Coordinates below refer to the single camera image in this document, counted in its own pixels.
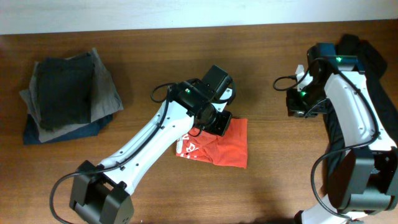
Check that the black crumpled garment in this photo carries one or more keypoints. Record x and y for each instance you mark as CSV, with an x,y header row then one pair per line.
x,y
375,67

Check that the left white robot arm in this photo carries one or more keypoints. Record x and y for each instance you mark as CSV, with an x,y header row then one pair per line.
x,y
102,193

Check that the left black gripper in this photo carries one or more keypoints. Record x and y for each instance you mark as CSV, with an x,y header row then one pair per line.
x,y
221,126

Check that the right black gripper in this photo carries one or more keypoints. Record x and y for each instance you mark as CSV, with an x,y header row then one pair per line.
x,y
293,109

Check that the folded navy garment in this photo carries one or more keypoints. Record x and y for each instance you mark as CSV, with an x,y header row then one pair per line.
x,y
31,133

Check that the folded grey garment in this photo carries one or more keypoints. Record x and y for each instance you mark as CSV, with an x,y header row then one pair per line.
x,y
105,99

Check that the folded black garment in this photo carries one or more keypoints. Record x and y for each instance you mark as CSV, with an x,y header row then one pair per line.
x,y
64,91

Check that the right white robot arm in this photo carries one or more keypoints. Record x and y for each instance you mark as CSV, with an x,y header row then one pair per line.
x,y
359,178

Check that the orange t-shirt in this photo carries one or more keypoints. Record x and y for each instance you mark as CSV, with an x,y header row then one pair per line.
x,y
229,150

